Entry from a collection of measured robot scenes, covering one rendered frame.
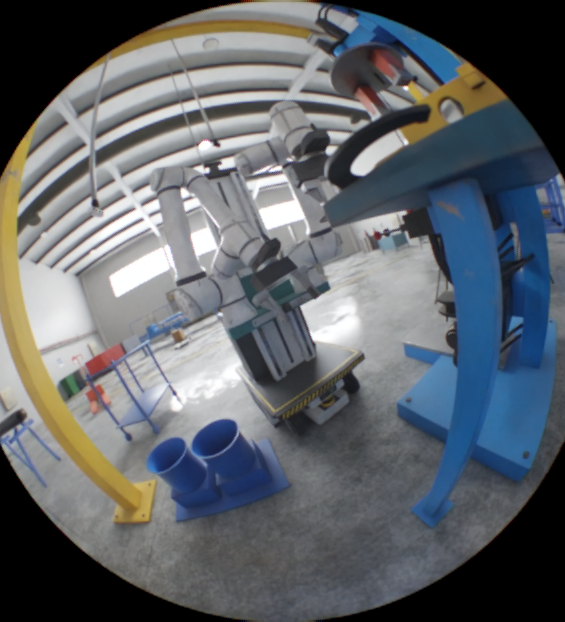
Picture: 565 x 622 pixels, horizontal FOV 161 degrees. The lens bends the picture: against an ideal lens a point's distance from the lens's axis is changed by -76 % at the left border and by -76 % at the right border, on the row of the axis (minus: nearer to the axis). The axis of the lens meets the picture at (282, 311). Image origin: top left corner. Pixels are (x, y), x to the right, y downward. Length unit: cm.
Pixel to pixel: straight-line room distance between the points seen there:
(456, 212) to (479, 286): 9
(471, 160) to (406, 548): 103
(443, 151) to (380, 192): 10
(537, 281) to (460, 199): 100
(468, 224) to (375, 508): 99
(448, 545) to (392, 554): 21
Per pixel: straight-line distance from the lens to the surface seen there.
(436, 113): 29
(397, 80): 143
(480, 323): 29
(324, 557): 101
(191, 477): 122
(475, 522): 104
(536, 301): 125
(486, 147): 22
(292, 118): 56
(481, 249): 26
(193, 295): 88
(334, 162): 22
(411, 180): 25
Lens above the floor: 98
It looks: 11 degrees down
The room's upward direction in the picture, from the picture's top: 22 degrees counter-clockwise
